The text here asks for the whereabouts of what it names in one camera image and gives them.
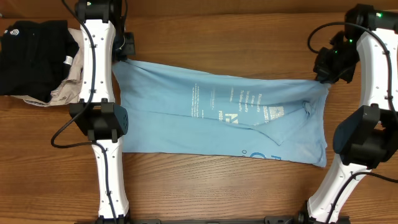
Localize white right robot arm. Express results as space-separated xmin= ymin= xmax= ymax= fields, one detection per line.
xmin=284 ymin=4 xmax=397 ymax=223

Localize black folded garment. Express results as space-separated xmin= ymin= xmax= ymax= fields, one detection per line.
xmin=1 ymin=21 xmax=79 ymax=103

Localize beige folded garment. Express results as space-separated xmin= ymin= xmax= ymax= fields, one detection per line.
xmin=14 ymin=28 xmax=84 ymax=107

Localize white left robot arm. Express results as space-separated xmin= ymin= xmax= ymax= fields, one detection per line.
xmin=69 ymin=1 xmax=135 ymax=223

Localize light blue t-shirt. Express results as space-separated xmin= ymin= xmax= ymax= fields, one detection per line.
xmin=113 ymin=60 xmax=330 ymax=167

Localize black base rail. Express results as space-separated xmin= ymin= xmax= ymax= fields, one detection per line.
xmin=74 ymin=215 xmax=352 ymax=224

